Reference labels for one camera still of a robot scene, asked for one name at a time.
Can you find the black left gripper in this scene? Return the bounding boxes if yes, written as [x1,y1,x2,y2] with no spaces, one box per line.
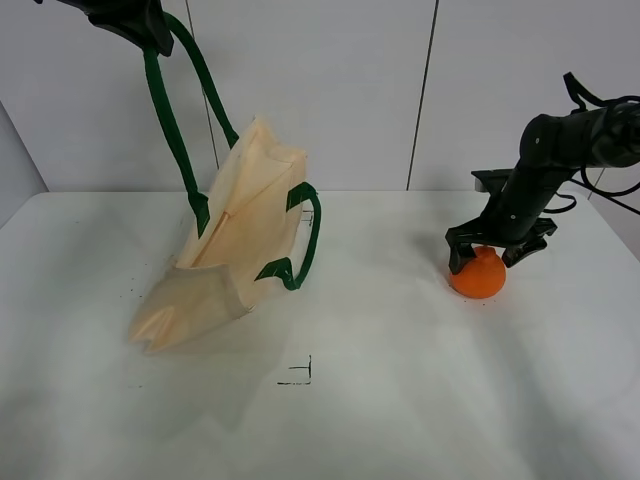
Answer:
[58,0,174,57]

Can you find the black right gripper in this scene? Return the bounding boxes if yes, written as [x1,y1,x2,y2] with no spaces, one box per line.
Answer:
[446,162,579,275]

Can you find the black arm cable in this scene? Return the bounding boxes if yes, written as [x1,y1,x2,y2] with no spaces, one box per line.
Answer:
[549,72,640,216]

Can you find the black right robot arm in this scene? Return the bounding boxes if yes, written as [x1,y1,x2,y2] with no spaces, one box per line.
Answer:
[445,101,639,274]

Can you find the white linen bag green handles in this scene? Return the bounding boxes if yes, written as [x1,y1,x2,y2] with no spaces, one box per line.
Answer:
[128,12,321,353]

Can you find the orange with stem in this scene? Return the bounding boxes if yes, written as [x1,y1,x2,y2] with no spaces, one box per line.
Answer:
[449,246,506,299]

